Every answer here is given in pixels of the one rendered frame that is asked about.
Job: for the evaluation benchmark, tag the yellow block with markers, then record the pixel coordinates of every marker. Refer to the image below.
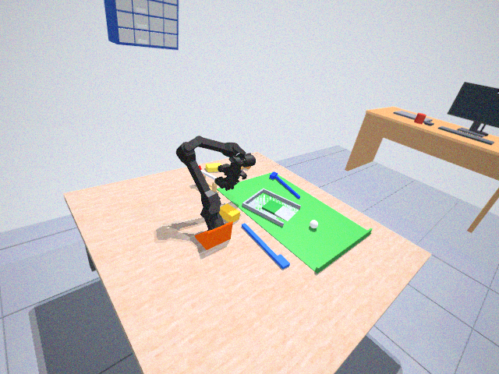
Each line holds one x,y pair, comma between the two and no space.
212,167
229,213

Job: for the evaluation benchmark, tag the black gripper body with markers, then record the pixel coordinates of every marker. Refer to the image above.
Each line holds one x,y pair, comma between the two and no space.
231,176

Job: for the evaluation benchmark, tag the green putting mat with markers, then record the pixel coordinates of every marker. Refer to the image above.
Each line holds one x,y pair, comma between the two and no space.
311,245

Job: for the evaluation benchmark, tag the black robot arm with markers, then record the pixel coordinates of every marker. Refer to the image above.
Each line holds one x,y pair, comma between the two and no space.
209,199

